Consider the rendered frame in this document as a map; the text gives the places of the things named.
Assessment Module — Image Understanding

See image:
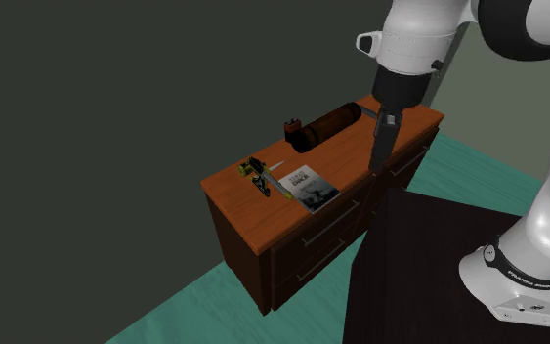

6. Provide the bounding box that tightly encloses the brown wooden chest of drawers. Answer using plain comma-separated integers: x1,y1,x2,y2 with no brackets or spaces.
200,94,445,317

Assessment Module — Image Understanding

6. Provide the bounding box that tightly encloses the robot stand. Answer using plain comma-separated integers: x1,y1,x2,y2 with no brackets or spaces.
342,186,550,344

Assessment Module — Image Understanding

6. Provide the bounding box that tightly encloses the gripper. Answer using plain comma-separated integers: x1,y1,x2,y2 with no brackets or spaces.
367,65,432,176

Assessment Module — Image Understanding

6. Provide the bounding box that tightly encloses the yellow black grey tool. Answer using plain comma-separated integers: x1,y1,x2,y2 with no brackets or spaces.
236,155,296,202

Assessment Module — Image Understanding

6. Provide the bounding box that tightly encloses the brown cylinder with grey rod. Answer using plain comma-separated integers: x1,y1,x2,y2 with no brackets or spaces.
291,101,379,154

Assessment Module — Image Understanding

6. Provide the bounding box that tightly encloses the grey book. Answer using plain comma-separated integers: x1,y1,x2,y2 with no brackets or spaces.
277,164,342,215

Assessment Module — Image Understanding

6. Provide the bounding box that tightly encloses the small red black box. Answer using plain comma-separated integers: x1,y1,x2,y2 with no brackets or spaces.
283,117,303,143

